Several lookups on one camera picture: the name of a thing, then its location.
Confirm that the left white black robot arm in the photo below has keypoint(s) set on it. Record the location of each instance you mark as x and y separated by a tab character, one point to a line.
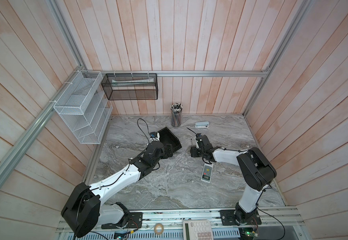
85	208

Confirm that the mesh pencil cup with pencils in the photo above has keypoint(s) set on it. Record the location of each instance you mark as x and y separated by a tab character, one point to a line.
176	113

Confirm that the black mesh wall basket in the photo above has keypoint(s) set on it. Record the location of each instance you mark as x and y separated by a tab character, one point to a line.
119	87

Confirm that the grey white stapler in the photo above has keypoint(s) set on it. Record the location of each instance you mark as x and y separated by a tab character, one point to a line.
202	125

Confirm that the white wire tiered rack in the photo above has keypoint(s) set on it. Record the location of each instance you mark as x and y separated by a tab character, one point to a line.
83	107

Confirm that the aluminium front rail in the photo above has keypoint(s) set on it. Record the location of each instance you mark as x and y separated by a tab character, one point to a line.
278	223

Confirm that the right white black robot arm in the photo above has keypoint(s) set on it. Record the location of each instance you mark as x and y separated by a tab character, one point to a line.
257	171

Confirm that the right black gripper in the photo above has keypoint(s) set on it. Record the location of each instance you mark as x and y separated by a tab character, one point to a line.
193	150

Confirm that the white calculator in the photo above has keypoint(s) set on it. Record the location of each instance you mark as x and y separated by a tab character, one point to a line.
197	230

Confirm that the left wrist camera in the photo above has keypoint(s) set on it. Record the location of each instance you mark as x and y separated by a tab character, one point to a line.
154	136

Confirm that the white remote thermometer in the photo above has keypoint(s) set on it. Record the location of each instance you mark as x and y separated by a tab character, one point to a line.
207	173

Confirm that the black plastic bin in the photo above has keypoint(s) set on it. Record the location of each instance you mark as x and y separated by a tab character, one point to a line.
167	137

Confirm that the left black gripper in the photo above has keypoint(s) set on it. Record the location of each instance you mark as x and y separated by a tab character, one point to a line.
166	154

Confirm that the tape roll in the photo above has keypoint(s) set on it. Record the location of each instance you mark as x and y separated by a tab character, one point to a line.
158	229

